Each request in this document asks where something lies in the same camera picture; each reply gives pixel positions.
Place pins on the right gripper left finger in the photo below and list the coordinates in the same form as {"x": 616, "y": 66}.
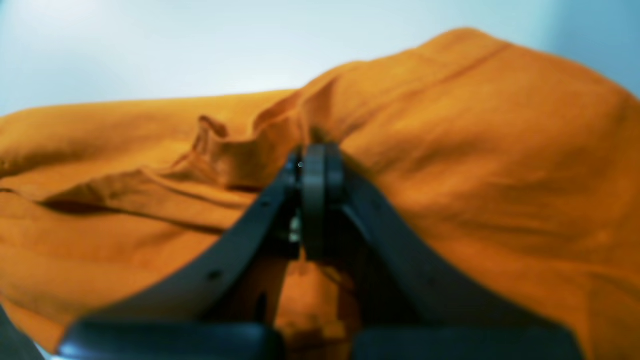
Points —
{"x": 220, "y": 306}

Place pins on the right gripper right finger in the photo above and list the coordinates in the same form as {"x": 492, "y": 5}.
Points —
{"x": 415, "y": 304}

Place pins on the orange t-shirt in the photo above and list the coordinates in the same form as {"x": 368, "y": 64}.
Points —
{"x": 520, "y": 167}

